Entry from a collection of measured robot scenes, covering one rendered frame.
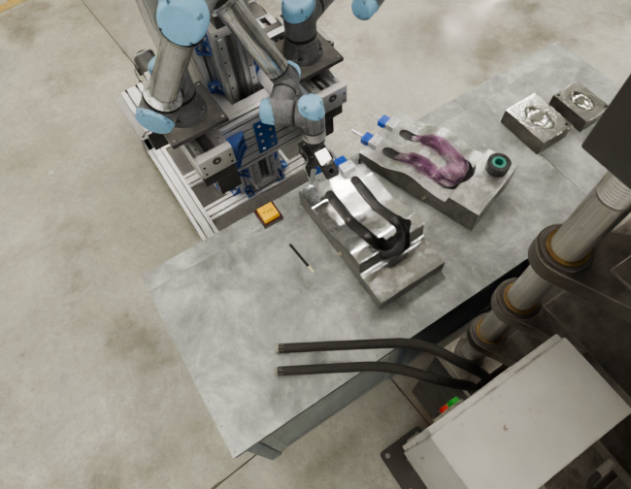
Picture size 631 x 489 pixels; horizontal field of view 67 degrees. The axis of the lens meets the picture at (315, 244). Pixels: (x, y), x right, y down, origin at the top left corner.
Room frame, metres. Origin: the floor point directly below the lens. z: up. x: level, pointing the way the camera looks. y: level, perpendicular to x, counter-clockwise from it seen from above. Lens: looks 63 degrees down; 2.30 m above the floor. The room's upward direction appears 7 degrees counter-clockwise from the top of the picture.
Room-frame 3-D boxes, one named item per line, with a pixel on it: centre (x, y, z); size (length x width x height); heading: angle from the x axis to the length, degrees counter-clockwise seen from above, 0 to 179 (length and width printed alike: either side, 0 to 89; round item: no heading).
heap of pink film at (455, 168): (1.02, -0.47, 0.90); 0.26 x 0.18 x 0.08; 44
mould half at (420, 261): (0.78, -0.19, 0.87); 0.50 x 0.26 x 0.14; 26
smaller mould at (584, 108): (1.22, -1.10, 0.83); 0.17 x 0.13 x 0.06; 26
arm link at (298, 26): (1.47, -0.05, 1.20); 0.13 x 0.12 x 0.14; 143
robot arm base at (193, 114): (1.24, 0.40, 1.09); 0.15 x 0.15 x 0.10
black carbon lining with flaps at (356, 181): (0.80, -0.19, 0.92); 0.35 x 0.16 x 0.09; 26
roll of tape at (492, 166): (0.93, -0.66, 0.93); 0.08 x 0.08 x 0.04
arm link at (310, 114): (0.99, -0.03, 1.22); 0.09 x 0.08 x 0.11; 75
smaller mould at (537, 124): (1.16, -0.90, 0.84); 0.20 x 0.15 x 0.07; 26
